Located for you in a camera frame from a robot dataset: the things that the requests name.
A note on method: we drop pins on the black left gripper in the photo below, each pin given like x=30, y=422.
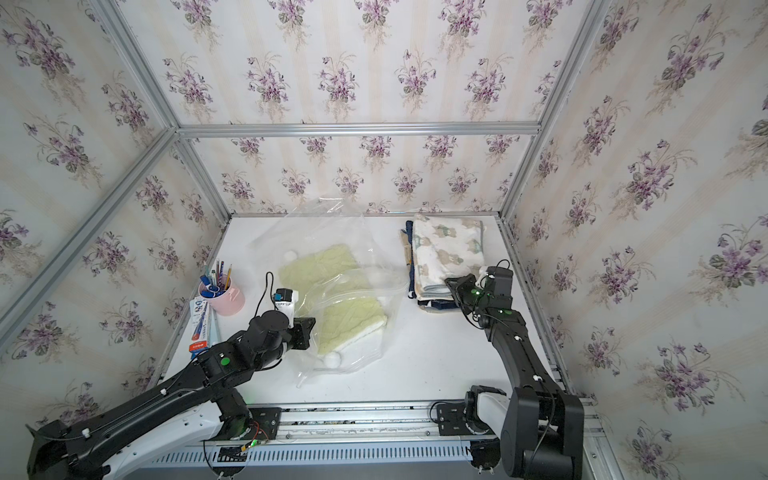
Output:
x=302, y=330

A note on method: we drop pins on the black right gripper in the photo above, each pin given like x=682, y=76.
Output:
x=460, y=287

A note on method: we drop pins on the navy star pattern blanket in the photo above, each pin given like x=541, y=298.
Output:
x=439, y=304

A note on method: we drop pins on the white green trimmed blanket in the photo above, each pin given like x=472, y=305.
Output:
x=443, y=248

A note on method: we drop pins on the light green knitted blanket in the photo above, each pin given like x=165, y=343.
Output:
x=339, y=293

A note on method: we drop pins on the clear plastic vacuum bag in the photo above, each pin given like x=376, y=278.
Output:
x=317, y=225

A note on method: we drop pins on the beige floral fleece blanket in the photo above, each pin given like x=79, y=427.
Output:
x=407, y=247

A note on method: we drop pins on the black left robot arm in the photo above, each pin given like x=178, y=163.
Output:
x=199, y=403

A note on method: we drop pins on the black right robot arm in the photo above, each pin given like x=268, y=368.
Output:
x=538, y=426

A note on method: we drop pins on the pink pen cup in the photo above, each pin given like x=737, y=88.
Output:
x=225, y=303

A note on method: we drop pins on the white toothpaste box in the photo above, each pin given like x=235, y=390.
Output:
x=203, y=323

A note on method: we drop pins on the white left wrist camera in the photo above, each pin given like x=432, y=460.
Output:
x=285, y=301

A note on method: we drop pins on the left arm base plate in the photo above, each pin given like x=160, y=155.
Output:
x=261, y=423

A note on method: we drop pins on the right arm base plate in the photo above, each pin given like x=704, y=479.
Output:
x=452, y=419

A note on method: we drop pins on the aluminium mounting rail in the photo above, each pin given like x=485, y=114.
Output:
x=302, y=423

